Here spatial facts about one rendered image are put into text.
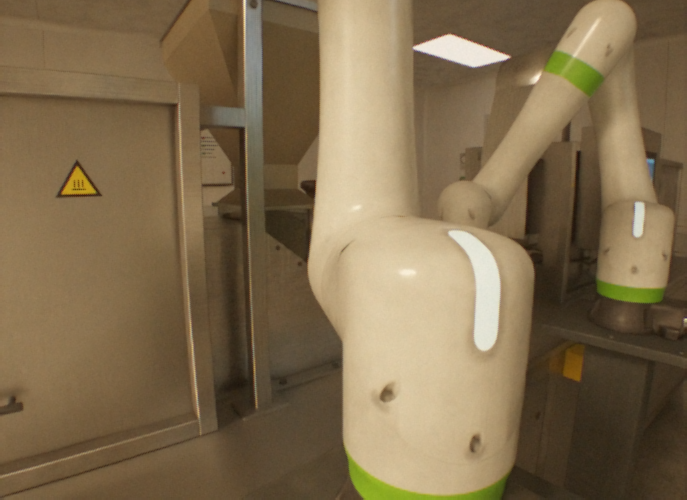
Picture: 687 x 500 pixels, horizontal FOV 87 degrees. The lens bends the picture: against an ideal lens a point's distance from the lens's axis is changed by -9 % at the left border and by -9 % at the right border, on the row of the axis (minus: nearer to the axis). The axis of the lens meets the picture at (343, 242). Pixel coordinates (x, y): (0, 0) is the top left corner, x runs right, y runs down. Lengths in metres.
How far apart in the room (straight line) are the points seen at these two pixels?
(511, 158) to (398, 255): 0.70
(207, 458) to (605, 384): 0.76
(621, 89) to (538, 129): 0.24
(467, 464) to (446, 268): 0.12
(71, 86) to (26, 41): 4.08
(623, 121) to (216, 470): 1.04
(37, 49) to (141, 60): 0.91
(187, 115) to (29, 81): 0.19
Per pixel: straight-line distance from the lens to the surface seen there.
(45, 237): 0.62
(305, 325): 0.84
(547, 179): 1.49
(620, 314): 0.91
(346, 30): 0.41
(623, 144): 1.06
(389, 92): 0.40
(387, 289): 0.23
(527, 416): 1.11
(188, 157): 0.61
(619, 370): 0.95
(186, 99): 0.62
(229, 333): 0.77
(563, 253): 1.48
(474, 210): 0.80
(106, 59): 4.66
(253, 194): 0.66
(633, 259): 0.89
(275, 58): 0.77
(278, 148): 0.81
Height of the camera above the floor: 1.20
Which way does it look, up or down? 8 degrees down
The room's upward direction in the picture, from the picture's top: straight up
